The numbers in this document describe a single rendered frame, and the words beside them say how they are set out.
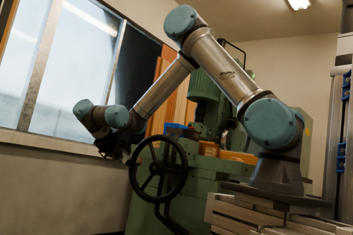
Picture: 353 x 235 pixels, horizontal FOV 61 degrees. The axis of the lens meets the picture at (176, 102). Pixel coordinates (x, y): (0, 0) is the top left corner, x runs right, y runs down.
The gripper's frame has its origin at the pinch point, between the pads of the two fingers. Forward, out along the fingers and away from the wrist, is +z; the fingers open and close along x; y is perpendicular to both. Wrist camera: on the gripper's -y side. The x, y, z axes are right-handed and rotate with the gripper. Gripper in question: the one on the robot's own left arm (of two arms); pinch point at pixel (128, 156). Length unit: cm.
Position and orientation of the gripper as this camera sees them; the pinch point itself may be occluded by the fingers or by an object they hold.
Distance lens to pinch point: 133.2
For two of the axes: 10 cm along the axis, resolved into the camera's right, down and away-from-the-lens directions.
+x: 8.8, -0.1, -4.7
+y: -3.1, 7.4, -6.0
